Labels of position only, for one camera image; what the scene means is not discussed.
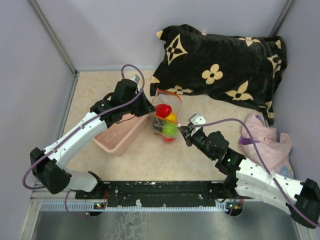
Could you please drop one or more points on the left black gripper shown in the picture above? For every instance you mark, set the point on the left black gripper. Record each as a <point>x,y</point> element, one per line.
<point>147,107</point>

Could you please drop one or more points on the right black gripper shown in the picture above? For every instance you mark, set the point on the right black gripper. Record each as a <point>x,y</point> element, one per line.
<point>187,132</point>

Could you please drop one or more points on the red mango fruit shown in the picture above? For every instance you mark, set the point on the red mango fruit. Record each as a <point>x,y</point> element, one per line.
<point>163,110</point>

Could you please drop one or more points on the clear zip top bag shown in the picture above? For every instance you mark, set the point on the clear zip top bag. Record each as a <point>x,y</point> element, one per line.
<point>164,121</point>

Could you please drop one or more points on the red apple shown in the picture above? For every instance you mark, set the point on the red apple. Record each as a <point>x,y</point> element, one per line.
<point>168,139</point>

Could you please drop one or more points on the light green apple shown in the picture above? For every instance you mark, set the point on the light green apple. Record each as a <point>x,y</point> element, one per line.
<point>169,130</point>

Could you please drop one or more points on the yellow lemon fruit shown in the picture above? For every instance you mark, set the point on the yellow lemon fruit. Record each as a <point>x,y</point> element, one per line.
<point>171,117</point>

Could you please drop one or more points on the pink plastic bin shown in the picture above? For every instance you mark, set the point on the pink plastic bin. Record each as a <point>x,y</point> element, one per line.
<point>116,139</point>

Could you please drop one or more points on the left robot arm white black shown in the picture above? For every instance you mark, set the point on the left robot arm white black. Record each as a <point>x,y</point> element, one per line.
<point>49,165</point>

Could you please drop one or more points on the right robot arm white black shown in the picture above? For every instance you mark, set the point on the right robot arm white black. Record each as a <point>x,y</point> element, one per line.
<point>245,178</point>

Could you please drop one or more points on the pink cloth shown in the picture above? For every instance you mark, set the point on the pink cloth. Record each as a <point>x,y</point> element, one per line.
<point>266,146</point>

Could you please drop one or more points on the black floral blanket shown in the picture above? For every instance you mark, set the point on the black floral blanket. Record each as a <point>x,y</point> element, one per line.
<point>242,70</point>

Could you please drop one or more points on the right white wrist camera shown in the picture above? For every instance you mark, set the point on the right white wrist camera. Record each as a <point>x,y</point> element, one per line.
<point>195,120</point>

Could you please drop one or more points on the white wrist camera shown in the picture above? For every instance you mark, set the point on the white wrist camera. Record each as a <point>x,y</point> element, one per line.
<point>195,120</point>
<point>135,78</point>

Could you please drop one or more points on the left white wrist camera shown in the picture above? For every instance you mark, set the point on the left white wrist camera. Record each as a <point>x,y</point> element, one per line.
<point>135,78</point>

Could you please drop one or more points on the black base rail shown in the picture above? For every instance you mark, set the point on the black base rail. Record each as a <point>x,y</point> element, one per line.
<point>159,193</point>

